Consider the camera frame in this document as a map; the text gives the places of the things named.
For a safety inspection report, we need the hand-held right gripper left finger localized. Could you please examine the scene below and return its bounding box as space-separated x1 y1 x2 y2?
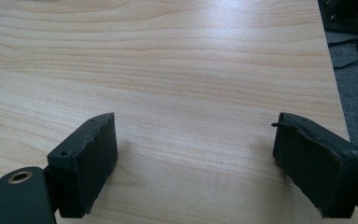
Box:
47 112 119 219

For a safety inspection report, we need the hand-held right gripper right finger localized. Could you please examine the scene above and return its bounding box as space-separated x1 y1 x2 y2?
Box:
270 111 358 219

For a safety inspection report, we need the black stand base plate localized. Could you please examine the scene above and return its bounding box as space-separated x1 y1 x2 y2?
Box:
317 0 358 35

